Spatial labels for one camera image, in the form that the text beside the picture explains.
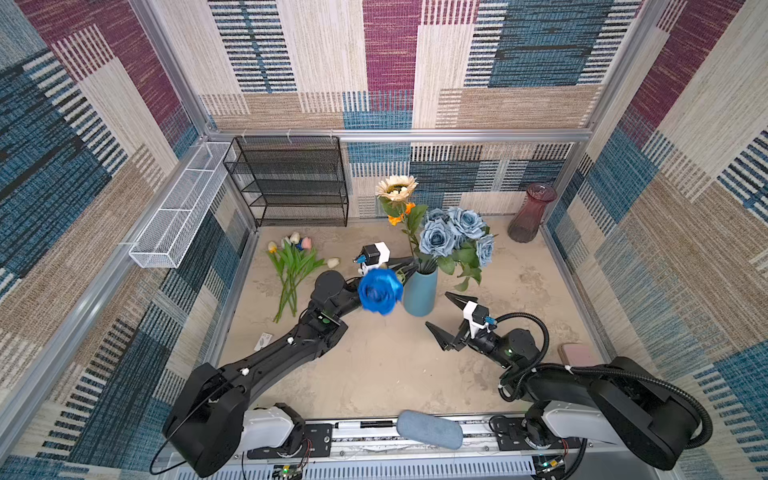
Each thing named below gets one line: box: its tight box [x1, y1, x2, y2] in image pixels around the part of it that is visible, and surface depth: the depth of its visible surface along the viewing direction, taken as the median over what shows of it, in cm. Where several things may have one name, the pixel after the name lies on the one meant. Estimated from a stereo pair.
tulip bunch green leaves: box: [268, 232, 330, 323], surface depth 108 cm
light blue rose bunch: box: [419, 206, 494, 292], surface depth 69 cm
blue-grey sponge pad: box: [396, 410, 463, 450], surface depth 74 cm
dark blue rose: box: [358, 268, 403, 316], surface depth 48 cm
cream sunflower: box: [375, 175, 428, 259], surface depth 71 cm
